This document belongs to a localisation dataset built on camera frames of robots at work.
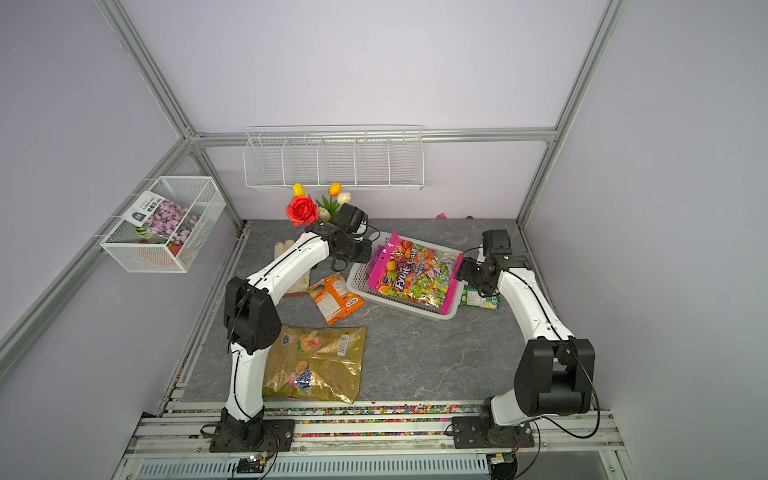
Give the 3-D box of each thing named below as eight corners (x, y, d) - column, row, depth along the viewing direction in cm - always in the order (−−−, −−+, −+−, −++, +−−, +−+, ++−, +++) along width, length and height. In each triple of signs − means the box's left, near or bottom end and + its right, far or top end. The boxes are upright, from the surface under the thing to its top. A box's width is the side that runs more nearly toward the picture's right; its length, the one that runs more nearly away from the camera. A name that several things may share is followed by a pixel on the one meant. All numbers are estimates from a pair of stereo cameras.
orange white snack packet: (331, 327, 94) (329, 323, 92) (306, 291, 102) (304, 287, 100) (364, 304, 99) (364, 301, 97) (338, 272, 107) (337, 268, 105)
